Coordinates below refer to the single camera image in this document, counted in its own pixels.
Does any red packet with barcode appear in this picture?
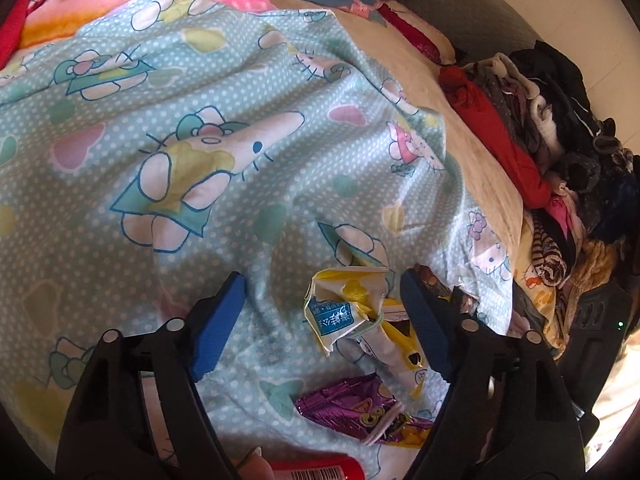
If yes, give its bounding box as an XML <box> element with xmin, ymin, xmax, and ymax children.
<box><xmin>270</xmin><ymin>452</ymin><xmax>368</xmax><ymax>480</ymax></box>

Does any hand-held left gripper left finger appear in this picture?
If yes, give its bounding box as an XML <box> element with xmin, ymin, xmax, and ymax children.
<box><xmin>55</xmin><ymin>270</ymin><xmax>247</xmax><ymax>480</ymax></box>

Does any dark grey knit garment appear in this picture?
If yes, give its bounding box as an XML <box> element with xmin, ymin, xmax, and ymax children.
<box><xmin>557</xmin><ymin>120</ymin><xmax>631</xmax><ymax>196</ymax></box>

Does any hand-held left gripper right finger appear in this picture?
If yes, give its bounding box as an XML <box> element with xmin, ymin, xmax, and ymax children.
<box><xmin>399</xmin><ymin>266</ymin><xmax>587</xmax><ymax>480</ymax></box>

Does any grey padded headboard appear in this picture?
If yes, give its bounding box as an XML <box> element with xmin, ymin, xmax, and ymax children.
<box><xmin>395</xmin><ymin>0</ymin><xmax>551</xmax><ymax>66</ymax></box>

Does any navy fuzzy garment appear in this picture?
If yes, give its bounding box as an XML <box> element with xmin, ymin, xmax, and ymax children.
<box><xmin>595</xmin><ymin>175</ymin><xmax>637</xmax><ymax>241</ymax></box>

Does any black jacket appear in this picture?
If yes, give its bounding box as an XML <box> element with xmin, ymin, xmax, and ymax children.
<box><xmin>515</xmin><ymin>40</ymin><xmax>601</xmax><ymax>126</ymax></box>

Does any light blue cartoon cat sheet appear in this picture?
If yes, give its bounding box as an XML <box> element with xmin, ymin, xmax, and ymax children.
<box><xmin>0</xmin><ymin>0</ymin><xmax>516</xmax><ymax>480</ymax></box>

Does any red cartoon garment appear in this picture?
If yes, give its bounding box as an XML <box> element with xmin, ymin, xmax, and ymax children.
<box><xmin>0</xmin><ymin>0</ymin><xmax>116</xmax><ymax>68</ymax></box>

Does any red folded garment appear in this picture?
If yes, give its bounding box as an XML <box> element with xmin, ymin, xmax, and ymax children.
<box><xmin>439</xmin><ymin>66</ymin><xmax>553</xmax><ymax>210</ymax></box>

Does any pink cartoon blanket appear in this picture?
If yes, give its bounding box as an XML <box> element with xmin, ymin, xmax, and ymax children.
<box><xmin>20</xmin><ymin>0</ymin><xmax>281</xmax><ymax>51</ymax></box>

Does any purple shiny snack wrapper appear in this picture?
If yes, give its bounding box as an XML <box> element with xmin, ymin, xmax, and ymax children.
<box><xmin>294</xmin><ymin>372</ymin><xmax>437</xmax><ymax>447</ymax></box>

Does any yellow white cartoon wrapper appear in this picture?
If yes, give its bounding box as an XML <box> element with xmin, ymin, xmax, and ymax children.
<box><xmin>350</xmin><ymin>299</ymin><xmax>429</xmax><ymax>400</ymax></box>

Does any tiger striped cloth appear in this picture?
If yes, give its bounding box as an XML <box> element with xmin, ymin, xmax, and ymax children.
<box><xmin>530</xmin><ymin>212</ymin><xmax>568</xmax><ymax>286</ymax></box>

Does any dark brown dotted garment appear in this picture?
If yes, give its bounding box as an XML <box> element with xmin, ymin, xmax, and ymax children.
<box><xmin>470</xmin><ymin>57</ymin><xmax>541</xmax><ymax>151</ymax></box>

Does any pink folded garment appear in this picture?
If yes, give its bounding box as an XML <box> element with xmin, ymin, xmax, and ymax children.
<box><xmin>545</xmin><ymin>190</ymin><xmax>586</xmax><ymax>241</ymax></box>

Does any dark printed snack wrapper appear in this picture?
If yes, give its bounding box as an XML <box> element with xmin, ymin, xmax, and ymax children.
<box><xmin>414</xmin><ymin>264</ymin><xmax>485</xmax><ymax>316</ymax></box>

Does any tan fuzzy garment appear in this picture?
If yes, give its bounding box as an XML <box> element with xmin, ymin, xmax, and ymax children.
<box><xmin>575</xmin><ymin>237</ymin><xmax>626</xmax><ymax>286</ymax></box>

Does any white yellow wrapper blue label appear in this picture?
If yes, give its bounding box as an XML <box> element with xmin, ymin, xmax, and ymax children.
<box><xmin>304</xmin><ymin>266</ymin><xmax>392</xmax><ymax>358</ymax></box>

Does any dark red patterned cloth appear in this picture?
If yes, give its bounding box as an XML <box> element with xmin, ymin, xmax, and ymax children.
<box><xmin>377</xmin><ymin>2</ymin><xmax>451</xmax><ymax>63</ymax></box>

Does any cream fleece garment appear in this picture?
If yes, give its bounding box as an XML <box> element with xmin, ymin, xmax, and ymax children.
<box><xmin>527</xmin><ymin>95</ymin><xmax>566</xmax><ymax>151</ymax></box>

